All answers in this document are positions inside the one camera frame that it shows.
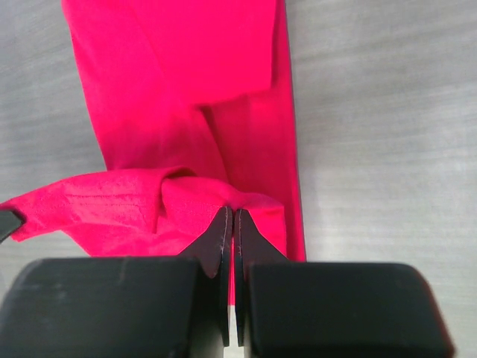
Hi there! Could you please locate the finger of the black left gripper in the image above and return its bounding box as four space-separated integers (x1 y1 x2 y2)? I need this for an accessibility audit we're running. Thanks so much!
0 209 26 243

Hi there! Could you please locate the magenta t shirt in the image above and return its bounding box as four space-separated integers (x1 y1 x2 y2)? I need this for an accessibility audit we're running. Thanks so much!
0 0 307 309

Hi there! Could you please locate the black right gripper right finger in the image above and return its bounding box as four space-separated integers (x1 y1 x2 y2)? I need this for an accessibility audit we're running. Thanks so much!
234 210 455 357

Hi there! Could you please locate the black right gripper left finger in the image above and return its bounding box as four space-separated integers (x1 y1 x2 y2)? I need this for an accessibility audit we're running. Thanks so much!
1 207 233 357

